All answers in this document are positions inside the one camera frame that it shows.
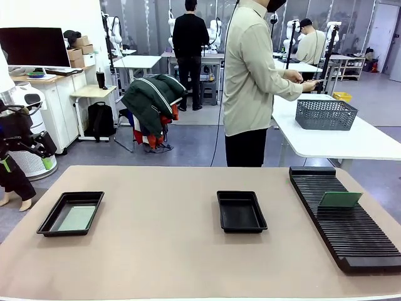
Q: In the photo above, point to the person's right forearm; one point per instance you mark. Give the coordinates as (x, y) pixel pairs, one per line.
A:
(285, 91)

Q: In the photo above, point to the green dish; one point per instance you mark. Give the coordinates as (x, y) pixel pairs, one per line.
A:
(36, 74)

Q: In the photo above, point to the wooden storage shelf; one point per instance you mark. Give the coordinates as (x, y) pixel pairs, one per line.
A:
(352, 67)

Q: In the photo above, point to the person in dark trousers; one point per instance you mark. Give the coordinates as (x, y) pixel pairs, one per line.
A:
(15, 185)

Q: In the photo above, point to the grey mesh basket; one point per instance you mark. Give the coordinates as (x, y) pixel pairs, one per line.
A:
(326, 114)

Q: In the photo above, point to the white long background desk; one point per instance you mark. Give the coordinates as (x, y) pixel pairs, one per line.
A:
(300, 66)

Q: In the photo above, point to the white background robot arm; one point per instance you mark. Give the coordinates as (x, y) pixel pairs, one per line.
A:
(214, 34)
(171, 22)
(332, 31)
(116, 34)

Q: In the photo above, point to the person in black clothes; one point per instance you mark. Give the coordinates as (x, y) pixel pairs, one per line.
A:
(191, 47)

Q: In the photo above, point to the white rounded table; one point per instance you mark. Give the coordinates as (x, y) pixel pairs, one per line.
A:
(329, 144)

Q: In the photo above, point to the yellow plastic bin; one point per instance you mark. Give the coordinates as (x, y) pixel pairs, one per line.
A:
(342, 97)

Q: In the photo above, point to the red cloth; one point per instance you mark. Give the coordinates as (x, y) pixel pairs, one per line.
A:
(153, 139)

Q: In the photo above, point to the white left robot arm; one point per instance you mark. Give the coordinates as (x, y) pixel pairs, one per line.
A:
(4, 75)

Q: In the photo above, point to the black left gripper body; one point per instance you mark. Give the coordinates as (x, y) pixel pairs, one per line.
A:
(14, 128)

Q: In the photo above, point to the small wooden side table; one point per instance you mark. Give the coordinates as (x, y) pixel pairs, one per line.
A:
(94, 91)

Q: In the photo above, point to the black slotted board rack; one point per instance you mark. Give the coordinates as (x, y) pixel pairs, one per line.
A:
(344, 232)

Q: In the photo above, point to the black bag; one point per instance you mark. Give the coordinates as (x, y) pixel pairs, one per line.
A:
(70, 36)

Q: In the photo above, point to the black backpack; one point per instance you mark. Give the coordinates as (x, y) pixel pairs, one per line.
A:
(101, 120)

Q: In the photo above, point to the metal frame chair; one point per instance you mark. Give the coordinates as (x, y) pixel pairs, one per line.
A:
(123, 125)

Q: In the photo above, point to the dark green jacket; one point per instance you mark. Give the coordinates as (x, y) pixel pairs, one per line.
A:
(150, 100)

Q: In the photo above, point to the black computer monitor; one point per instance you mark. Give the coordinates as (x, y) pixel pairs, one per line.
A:
(34, 47)

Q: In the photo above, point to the grey step stool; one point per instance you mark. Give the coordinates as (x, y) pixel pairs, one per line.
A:
(209, 94)

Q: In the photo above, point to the black ESD tray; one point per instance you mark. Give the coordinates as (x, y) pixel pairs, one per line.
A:
(51, 219)
(241, 213)

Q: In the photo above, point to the green circuit board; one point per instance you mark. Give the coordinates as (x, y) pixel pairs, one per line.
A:
(340, 199)
(76, 218)

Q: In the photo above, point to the white cabinet wooden top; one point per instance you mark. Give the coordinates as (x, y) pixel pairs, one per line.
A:
(62, 103)

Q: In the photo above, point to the person's left hand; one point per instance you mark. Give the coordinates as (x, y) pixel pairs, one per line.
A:
(294, 76)

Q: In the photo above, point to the person in beige shirt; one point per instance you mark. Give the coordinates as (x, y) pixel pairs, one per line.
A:
(250, 78)

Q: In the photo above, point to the person with black cap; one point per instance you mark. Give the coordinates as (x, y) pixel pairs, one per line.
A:
(310, 47)

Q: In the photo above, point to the person's right hand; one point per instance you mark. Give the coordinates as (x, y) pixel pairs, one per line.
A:
(310, 85)

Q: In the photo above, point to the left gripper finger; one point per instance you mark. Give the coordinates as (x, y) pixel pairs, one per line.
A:
(5, 163)
(44, 144)

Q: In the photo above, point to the black tumbler cup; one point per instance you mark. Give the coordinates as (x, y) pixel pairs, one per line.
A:
(101, 80)

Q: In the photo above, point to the white air purifier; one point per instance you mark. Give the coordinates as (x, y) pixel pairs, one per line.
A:
(34, 164)

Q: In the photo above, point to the black tripod stand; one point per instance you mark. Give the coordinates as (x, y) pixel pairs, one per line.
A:
(327, 59)
(290, 47)

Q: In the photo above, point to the small cardboard box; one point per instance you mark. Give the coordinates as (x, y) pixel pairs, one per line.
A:
(81, 41)

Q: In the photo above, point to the white box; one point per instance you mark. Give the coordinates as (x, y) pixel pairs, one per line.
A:
(89, 60)

